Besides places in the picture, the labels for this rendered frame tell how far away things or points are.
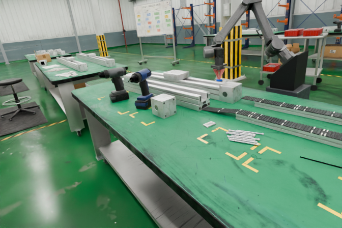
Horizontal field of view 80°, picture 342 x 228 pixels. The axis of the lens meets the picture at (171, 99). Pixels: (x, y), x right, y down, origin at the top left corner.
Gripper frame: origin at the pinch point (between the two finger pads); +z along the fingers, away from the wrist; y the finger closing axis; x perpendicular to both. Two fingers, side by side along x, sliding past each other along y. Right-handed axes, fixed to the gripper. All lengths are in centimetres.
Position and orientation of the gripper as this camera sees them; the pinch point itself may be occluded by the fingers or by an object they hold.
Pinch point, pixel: (219, 78)
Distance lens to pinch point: 142.7
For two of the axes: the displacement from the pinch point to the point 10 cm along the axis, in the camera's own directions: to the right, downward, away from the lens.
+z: 0.8, 9.4, 3.4
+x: 6.8, 1.9, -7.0
